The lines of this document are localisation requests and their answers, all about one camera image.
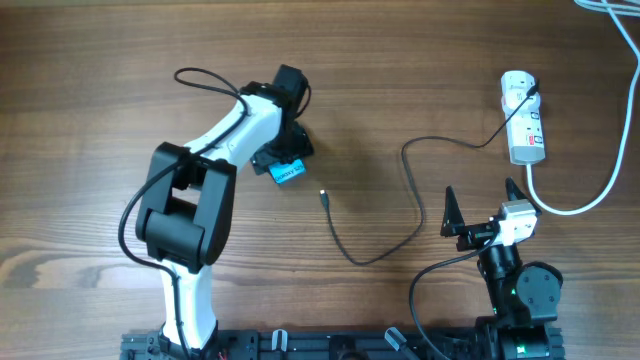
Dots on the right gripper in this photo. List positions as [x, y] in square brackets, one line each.
[454, 225]

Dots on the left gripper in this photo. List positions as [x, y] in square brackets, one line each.
[298, 147]

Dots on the Galaxy S25 smartphone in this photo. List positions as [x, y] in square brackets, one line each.
[282, 173]

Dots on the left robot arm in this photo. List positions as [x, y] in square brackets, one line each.
[186, 205]

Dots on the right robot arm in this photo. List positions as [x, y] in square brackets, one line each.
[524, 297]

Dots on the white USB charger plug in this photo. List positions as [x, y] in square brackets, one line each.
[520, 99]

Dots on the white power strip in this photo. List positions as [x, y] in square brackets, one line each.
[524, 129]

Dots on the black aluminium base frame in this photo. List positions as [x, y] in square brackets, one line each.
[345, 345]

